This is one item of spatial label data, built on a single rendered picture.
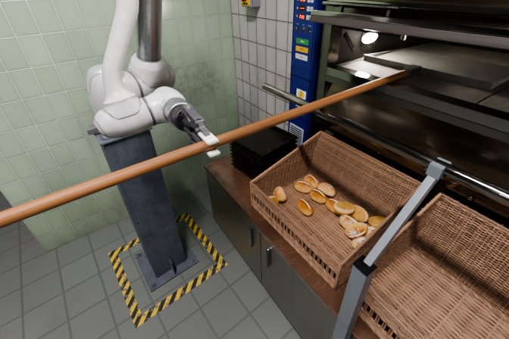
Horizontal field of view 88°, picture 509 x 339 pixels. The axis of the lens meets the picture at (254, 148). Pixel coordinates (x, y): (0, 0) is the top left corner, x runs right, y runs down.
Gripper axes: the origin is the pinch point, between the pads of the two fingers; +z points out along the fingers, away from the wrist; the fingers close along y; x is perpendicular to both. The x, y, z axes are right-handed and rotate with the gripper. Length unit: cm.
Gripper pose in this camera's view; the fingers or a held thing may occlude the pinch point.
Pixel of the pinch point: (209, 143)
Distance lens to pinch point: 72.1
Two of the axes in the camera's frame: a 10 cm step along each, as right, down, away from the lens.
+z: 5.5, 4.5, -7.1
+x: -8.4, 3.2, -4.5
